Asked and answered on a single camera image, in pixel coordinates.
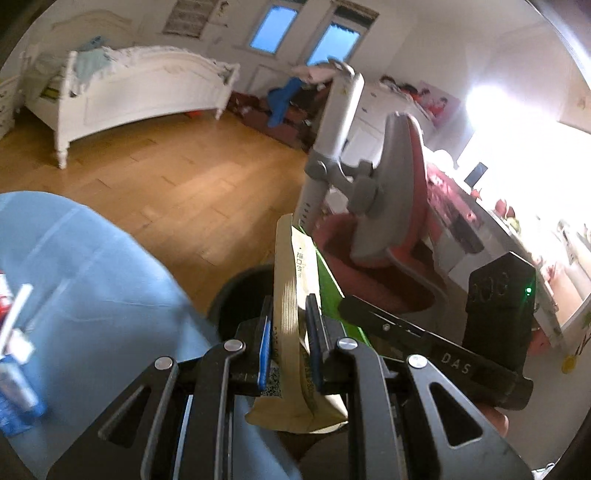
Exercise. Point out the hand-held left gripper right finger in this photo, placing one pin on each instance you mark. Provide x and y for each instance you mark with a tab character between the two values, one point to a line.
314	355

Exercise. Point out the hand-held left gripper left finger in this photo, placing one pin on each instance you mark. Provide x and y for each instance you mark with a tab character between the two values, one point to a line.
264	355

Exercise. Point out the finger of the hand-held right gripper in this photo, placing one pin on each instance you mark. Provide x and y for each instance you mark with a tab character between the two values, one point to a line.
383	330

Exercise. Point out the black trash bin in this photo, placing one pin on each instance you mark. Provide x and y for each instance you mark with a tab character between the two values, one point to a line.
235	300

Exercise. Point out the green packet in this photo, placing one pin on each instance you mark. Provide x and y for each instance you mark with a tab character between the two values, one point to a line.
330	286

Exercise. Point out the beige paper packet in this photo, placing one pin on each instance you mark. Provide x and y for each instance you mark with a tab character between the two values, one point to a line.
286	277

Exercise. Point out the person's right hand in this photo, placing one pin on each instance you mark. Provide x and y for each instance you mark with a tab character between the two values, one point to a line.
496	421

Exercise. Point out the yellow toy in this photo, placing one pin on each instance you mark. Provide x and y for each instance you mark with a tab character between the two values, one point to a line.
571	360

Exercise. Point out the white desk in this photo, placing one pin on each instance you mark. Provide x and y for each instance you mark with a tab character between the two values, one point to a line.
461	217

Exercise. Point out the red toy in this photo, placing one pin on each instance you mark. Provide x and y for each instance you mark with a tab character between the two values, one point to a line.
504	208

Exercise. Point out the grey and red chair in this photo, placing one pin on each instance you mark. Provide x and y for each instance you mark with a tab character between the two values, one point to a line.
392	194

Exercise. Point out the dark tablet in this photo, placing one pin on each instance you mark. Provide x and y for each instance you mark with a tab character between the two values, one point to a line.
476	173

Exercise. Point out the blue tablecloth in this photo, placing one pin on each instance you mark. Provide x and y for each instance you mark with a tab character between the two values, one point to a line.
92	300

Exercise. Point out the white cabinet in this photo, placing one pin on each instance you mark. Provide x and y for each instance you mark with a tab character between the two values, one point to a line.
369	124

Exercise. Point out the brown low cabinet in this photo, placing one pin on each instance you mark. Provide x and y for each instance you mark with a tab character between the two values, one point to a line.
258	117

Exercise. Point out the blue and white tube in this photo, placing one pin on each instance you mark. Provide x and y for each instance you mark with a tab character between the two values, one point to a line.
18	387

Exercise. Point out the blue garment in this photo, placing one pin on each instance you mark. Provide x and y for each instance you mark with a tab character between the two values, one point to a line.
281	101

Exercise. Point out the white strip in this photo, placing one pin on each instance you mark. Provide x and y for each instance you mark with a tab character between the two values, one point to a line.
16	318

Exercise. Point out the red packet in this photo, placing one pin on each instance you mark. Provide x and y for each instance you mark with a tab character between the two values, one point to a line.
4	300

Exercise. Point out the pink clothes pile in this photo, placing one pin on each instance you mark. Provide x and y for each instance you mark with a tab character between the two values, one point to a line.
314	71

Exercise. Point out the wide window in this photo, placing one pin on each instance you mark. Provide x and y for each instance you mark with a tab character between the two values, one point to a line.
334	46

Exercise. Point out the white bed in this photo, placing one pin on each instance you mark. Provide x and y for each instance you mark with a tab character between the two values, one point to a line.
152	87

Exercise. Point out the narrow window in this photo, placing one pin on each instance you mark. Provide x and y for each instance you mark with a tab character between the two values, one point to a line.
273	28

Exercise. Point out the teal blanket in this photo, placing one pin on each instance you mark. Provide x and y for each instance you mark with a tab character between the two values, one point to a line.
92	62

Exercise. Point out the patterned window blind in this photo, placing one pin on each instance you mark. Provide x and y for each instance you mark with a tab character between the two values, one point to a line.
189	17

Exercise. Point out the white nightstand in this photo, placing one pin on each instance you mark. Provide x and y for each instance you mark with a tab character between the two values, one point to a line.
5	106

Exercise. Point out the wall poster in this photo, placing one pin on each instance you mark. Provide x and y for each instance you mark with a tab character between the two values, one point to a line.
438	101

